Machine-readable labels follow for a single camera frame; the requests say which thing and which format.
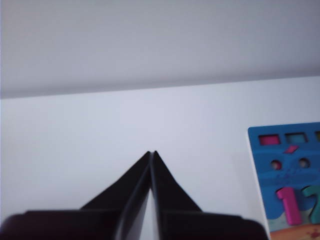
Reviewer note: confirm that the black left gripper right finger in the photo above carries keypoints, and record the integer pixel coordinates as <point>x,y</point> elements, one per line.
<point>170,195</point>

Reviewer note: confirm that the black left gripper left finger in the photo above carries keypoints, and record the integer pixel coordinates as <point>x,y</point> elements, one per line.
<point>130,200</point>

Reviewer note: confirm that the wooden number shape puzzle board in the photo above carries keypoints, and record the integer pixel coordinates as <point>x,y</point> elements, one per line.
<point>265,155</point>

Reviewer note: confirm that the magenta number one piece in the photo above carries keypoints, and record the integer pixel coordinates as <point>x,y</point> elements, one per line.
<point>290,205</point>

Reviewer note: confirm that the teal number two piece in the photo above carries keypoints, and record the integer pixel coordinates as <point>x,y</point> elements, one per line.
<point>313,202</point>

